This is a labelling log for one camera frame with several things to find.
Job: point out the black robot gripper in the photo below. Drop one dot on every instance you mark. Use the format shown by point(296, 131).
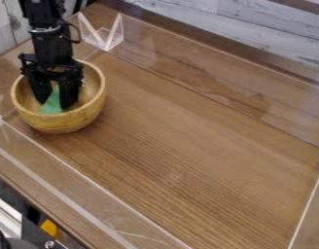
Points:
point(51, 63)

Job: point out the green rectangular block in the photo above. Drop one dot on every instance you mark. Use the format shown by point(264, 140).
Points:
point(53, 105)

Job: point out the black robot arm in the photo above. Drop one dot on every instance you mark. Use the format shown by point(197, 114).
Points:
point(45, 13)

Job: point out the brown wooden bowl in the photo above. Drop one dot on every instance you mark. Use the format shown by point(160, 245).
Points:
point(47, 116)

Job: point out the yellow and black device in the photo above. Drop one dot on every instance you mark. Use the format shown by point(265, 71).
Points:
point(45, 235)

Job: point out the clear acrylic corner bracket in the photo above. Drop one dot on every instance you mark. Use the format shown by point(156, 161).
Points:
point(103, 38)

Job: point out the clear acrylic tray wall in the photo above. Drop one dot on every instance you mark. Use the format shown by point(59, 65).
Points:
point(90, 213)

